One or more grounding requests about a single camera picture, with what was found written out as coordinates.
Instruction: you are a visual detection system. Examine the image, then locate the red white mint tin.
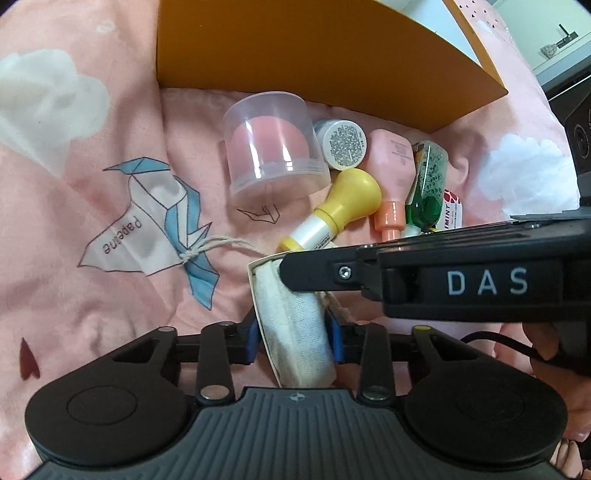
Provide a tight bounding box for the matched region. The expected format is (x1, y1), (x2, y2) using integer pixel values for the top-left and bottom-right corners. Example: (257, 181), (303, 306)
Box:
(438, 190), (463, 230)

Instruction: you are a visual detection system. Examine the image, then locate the white cloth pouch package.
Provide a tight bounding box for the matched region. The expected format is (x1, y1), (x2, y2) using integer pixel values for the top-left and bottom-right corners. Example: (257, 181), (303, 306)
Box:
(247, 253), (337, 389)

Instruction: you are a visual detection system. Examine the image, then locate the pink cloud-print bed sheet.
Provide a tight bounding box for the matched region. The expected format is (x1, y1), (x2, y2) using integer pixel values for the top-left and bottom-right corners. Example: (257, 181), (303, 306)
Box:
(1, 1), (575, 479)

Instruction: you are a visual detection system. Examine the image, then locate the clear jar with pink sponge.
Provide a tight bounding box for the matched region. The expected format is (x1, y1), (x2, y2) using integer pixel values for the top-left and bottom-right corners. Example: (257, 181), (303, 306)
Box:
(222, 91), (331, 209)

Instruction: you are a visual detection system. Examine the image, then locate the person right hand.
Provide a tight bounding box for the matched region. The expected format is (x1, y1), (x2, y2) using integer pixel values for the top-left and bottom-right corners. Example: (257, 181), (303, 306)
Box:
(495, 323), (590, 479)

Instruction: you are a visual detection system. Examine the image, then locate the orange cardboard storage box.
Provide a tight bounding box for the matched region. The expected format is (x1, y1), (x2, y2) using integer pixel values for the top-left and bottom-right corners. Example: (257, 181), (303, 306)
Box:
(156, 1), (507, 133)

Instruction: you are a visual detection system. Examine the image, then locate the dark cabinet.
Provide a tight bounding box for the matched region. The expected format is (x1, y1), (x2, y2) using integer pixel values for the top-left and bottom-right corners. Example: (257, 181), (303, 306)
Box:
(530, 0), (591, 218)

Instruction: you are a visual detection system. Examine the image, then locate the yellow bulb-cap bottle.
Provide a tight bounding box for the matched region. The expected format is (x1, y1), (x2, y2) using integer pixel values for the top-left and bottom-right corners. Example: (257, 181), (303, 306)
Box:
(277, 168), (382, 252)

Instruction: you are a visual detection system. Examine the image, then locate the pink lotion bottle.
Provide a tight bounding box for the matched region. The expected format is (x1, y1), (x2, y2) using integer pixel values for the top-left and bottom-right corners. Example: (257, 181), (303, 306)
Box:
(362, 129), (416, 242)

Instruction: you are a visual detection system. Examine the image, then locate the small white lidded jar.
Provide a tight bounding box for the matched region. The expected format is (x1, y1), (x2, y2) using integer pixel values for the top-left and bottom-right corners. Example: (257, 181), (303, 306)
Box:
(314, 119), (367, 171)

